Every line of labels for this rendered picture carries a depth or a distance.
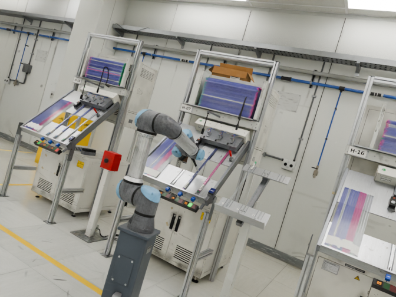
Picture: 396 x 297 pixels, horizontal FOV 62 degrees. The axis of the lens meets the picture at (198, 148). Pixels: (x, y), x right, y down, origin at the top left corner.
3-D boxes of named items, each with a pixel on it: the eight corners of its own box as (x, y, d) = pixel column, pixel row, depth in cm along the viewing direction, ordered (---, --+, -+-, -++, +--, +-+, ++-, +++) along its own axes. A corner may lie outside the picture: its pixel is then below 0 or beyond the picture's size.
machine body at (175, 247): (197, 286, 257) (220, 211, 255) (130, 250, 289) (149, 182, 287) (227, 267, 315) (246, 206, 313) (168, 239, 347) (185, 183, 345)
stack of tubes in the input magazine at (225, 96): (250, 118, 267) (260, 86, 266) (197, 105, 290) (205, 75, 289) (254, 121, 278) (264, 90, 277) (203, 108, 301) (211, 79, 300)
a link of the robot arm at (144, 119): (130, 207, 179) (157, 111, 175) (111, 198, 186) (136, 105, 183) (144, 206, 189) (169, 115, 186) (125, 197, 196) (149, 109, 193)
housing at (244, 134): (246, 149, 273) (245, 136, 264) (195, 135, 296) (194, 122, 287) (250, 144, 278) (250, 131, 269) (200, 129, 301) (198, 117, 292)
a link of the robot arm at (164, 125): (176, 113, 172) (208, 149, 213) (159, 109, 177) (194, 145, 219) (166, 132, 169) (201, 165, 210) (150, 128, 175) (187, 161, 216)
